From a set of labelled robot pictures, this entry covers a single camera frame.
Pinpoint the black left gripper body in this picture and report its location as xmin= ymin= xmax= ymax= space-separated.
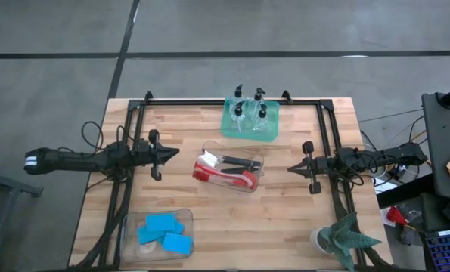
xmin=143 ymin=129 xmax=163 ymax=181

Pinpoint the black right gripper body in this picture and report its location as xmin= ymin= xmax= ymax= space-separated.
xmin=302 ymin=141 xmax=337 ymax=195

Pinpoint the black-handled white bristle brush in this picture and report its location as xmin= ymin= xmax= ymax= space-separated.
xmin=209 ymin=160 xmax=262 ymax=175
xmin=202 ymin=150 xmax=262 ymax=167

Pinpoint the translucent green plastic bin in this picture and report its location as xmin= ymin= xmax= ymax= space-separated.
xmin=219 ymin=96 xmax=281 ymax=144

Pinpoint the clear plastic bin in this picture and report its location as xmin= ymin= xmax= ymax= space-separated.
xmin=192 ymin=140 xmax=265 ymax=193
xmin=120 ymin=208 xmax=194 ymax=264

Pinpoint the white paper sheet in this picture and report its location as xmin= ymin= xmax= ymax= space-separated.
xmin=374 ymin=180 xmax=399 ymax=194

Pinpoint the potted green succulent plant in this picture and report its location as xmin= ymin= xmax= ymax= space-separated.
xmin=309 ymin=211 xmax=383 ymax=272

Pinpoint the red cone-shaped object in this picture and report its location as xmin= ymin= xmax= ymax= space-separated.
xmin=386 ymin=206 xmax=409 ymax=227

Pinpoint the black side stand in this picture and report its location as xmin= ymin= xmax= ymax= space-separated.
xmin=421 ymin=81 xmax=450 ymax=201

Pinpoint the grey metal stand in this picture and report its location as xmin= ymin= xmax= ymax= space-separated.
xmin=0 ymin=150 xmax=44 ymax=272

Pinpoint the laptop with lit keyboard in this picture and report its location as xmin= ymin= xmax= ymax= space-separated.
xmin=423 ymin=228 xmax=450 ymax=272

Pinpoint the black aluminium table frame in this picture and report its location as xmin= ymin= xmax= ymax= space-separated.
xmin=69 ymin=90 xmax=394 ymax=272

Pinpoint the black cable loop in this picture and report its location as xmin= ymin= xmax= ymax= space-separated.
xmin=81 ymin=120 xmax=104 ymax=150

